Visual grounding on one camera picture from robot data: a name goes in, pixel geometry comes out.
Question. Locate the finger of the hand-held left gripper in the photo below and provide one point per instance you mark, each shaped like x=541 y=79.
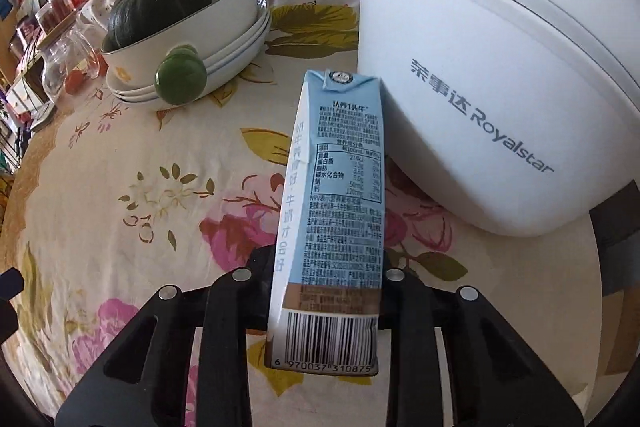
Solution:
x=10 y=284

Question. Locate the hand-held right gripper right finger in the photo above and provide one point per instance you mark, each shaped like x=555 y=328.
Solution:
x=402 y=304

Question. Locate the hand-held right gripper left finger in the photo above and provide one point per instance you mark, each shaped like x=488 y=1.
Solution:
x=260 y=289

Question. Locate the blue milk carton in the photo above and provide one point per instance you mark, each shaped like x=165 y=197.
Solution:
x=340 y=207

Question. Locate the floral tablecloth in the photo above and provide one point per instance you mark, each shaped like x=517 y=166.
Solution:
x=150 y=157

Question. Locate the white round gadget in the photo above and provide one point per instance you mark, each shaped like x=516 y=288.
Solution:
x=42 y=114

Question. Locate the small orange fruit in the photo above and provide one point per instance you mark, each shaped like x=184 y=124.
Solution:
x=74 y=83
x=97 y=64

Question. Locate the white plate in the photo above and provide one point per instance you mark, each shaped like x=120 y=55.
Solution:
x=240 y=69
x=250 y=44

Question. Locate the green fruit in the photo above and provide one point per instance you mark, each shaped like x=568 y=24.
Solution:
x=180 y=79

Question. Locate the wooden rack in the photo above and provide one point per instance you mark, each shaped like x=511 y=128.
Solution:
x=27 y=57

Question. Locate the glass jar with wooden lid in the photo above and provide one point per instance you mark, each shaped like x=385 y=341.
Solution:
x=65 y=54

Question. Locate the glass jar with brown contents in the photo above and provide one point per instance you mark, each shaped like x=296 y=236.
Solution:
x=50 y=12

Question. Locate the white kitchen appliance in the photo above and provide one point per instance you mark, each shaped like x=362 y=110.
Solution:
x=475 y=32

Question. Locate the white oval bowl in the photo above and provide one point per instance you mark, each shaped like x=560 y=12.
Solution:
x=230 y=7

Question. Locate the dark green pumpkin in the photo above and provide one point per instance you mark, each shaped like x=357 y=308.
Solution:
x=155 y=7

